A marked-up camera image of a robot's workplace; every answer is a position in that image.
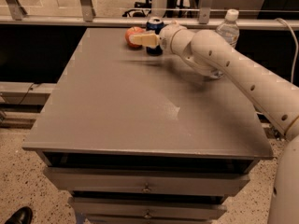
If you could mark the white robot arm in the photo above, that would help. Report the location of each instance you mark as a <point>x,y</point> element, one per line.
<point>206,52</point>

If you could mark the lower grey drawer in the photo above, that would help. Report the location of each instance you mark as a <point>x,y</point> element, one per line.
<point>146,209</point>

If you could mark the upper grey drawer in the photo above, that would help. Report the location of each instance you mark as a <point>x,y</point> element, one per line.
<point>146,182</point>

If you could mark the black leather shoe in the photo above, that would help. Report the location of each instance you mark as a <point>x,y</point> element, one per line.
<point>23,216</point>

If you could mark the metal railing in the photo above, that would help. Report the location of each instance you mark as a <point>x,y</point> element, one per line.
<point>254,14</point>

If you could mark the blue pepsi can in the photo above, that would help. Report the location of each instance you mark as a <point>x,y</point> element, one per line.
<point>154,24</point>

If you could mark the grey drawer cabinet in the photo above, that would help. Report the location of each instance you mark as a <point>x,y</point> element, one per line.
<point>120,109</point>

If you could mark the clear plastic water bottle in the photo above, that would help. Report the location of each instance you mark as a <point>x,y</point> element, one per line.
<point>228,29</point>

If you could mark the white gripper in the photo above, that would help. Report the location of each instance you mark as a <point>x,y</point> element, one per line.
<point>165,36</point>

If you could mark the red apple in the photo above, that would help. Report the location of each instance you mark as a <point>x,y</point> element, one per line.
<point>129,36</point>

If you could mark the black office chair base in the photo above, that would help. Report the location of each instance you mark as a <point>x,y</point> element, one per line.
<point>140,3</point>

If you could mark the grey drawer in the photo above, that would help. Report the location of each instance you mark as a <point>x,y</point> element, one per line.
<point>146,209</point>
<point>146,182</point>

